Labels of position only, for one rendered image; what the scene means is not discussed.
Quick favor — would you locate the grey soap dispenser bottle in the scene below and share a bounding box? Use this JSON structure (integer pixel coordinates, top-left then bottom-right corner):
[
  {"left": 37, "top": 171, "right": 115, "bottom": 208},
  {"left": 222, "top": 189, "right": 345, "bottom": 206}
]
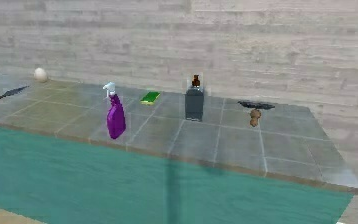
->
[{"left": 184, "top": 74, "right": 205, "bottom": 122}]

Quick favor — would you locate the green yellow sponge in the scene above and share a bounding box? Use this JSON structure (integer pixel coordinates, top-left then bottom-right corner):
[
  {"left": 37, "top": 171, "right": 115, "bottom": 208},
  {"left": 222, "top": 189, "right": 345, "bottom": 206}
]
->
[{"left": 140, "top": 91, "right": 162, "bottom": 106}]

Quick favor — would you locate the purple spray bottle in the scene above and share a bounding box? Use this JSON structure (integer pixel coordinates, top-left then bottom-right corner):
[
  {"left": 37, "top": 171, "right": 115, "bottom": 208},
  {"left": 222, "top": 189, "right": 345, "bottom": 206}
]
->
[{"left": 102, "top": 81, "right": 127, "bottom": 140}]

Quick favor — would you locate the teal kitchen counter cabinet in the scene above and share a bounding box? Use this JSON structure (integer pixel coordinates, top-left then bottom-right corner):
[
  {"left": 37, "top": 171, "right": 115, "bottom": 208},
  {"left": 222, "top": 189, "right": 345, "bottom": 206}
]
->
[{"left": 0, "top": 71, "right": 358, "bottom": 224}]

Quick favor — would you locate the white egg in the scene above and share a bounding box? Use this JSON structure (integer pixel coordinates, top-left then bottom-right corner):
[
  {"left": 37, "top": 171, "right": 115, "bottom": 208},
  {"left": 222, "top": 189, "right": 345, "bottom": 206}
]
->
[{"left": 33, "top": 67, "right": 49, "bottom": 83}]

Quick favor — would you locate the black flat utensil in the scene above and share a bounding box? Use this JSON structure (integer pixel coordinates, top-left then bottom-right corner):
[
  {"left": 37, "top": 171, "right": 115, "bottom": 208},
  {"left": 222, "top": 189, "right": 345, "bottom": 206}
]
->
[{"left": 237, "top": 100, "right": 276, "bottom": 111}]

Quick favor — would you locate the dark long-handled utensil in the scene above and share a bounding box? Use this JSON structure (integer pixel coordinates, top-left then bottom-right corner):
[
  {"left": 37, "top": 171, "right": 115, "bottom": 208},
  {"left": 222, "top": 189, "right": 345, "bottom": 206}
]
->
[{"left": 0, "top": 85, "right": 30, "bottom": 105}]

